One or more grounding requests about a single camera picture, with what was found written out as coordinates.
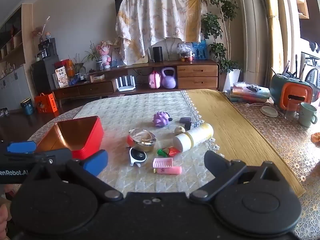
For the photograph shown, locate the gold red round compact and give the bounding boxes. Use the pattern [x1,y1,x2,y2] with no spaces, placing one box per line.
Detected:
[127,128,157,153]

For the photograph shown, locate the pink toy case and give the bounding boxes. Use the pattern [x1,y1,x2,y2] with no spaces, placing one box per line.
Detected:
[149,70,161,89]

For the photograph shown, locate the red square tin box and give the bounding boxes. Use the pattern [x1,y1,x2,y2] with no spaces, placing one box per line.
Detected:
[36,116,105,161]

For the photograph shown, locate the red bag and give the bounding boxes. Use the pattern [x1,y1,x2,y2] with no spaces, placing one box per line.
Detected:
[54,59,75,78]

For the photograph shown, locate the green mug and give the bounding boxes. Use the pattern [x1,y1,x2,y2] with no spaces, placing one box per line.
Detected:
[298,102,318,127]

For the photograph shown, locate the person's left hand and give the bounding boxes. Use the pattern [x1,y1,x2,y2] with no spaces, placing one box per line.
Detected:
[0,184,16,231]

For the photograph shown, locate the green potted tree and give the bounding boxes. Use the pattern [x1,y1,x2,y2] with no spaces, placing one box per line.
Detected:
[200,0,243,74]

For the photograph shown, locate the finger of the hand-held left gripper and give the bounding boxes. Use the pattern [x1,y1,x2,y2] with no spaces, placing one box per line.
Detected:
[7,141,37,155]
[5,148,73,166]

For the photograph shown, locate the wooden TV stand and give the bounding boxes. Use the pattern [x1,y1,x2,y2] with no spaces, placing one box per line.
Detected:
[52,59,220,100]

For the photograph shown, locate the pink plastic comb case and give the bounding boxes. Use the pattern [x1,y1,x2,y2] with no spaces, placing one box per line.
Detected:
[152,158,182,175]

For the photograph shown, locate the black cylinder speaker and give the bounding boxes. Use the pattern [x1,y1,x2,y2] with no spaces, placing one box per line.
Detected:
[153,46,164,63]

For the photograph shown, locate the white snack bag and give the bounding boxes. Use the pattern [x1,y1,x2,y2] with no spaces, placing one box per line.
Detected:
[52,66,69,88]

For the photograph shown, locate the white black round gadget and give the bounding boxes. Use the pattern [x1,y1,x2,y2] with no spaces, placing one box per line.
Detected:
[129,147,148,167]

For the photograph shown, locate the orange gift bag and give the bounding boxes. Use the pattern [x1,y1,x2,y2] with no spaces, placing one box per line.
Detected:
[34,92,58,114]

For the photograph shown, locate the red foil candy packet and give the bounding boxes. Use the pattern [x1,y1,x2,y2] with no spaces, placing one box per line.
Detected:
[166,147,181,158]

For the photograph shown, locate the black cabinet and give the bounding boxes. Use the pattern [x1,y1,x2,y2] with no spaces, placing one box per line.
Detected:
[30,55,60,94]

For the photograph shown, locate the plastic bag with fruit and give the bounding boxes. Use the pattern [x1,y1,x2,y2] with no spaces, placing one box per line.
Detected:
[177,42,195,62]

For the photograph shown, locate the blue bucket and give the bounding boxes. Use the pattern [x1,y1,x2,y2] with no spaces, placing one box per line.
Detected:
[20,98,35,116]

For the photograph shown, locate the stack of books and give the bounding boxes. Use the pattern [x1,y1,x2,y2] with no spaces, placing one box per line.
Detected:
[224,82,271,103]

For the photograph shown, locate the purple plastic toy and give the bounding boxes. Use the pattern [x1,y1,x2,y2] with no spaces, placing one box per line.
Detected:
[153,111,173,128]

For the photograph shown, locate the round pale lid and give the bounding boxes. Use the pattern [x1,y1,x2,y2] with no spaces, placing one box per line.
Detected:
[260,105,279,118]

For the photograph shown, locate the pink plush toy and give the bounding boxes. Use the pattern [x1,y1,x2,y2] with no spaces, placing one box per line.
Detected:
[96,41,112,68]

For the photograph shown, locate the blue picture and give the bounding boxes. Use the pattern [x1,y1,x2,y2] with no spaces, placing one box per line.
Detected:
[192,41,208,60]

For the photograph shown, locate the vase with dried flowers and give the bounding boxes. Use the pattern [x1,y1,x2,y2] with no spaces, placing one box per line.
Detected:
[32,16,51,43]

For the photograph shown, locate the white yellow plastic bottle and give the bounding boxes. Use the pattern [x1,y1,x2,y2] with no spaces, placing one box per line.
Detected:
[173,123,215,153]

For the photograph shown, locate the white router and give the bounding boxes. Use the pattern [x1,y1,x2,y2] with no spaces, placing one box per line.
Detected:
[115,76,136,92]

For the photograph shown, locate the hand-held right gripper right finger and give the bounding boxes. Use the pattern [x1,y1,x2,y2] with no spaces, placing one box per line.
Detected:
[189,151,298,202]

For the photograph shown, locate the purple kettlebell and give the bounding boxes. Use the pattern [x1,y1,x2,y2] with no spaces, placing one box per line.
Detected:
[161,66,177,89]

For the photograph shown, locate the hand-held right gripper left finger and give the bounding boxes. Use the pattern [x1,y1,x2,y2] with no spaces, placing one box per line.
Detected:
[22,149,124,202]

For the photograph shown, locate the small potted plant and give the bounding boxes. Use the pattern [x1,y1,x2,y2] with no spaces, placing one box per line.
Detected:
[85,42,105,71]

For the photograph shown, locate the wooden wall shelf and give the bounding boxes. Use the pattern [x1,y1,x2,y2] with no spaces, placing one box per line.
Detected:
[0,4,34,67]

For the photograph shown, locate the white floor cabinets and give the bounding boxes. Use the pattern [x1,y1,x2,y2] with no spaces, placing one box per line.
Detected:
[0,66,33,110]

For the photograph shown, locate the white standing air conditioner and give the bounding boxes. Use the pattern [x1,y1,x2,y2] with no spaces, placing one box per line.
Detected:
[237,0,270,85]

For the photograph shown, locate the glass cup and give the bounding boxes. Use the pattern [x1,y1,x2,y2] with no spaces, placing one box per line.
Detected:
[284,99,299,121]

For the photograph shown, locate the black coffee machine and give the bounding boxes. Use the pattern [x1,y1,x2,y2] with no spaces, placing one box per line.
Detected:
[36,38,57,60]

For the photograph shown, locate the floral draped cloth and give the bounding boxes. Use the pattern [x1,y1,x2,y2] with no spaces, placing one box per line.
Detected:
[115,0,208,65]

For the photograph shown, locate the green orange utensil holder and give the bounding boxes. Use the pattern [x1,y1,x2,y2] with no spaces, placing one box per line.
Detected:
[269,73,314,110]

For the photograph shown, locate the yellow tablecloth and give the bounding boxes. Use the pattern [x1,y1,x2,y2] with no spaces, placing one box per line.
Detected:
[186,89,307,197]

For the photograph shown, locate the white planter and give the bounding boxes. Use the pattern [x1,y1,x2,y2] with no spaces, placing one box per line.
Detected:
[223,69,241,92]

